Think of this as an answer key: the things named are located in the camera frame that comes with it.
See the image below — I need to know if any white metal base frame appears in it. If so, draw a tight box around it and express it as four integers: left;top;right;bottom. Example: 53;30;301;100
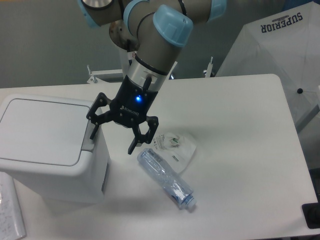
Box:
86;56;217;84

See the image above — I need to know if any white plastic trash can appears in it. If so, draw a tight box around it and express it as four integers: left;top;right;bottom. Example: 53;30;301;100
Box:
0;93;110;204

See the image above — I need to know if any crushed clear plastic bottle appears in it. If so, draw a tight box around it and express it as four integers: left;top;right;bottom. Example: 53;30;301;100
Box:
137;148;197;211

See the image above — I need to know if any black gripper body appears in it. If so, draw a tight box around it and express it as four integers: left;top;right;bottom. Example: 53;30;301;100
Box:
109;76;159;128

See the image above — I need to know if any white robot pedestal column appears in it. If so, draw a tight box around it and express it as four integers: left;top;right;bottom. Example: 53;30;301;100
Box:
109;20;140;78

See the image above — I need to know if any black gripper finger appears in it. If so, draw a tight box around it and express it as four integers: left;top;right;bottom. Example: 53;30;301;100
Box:
86;92;115;140
127;115;160;155

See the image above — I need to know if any white superior umbrella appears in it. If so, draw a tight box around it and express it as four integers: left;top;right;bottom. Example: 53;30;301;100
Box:
216;1;320;124

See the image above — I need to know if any clear plastic wrapper bag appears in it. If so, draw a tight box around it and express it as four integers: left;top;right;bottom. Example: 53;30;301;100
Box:
150;132;197;174

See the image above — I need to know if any black device at edge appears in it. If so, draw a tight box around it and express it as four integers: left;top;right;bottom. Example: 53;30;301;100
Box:
302;202;320;229

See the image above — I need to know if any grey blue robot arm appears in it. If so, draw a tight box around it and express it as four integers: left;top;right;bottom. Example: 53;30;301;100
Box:
78;0;227;153

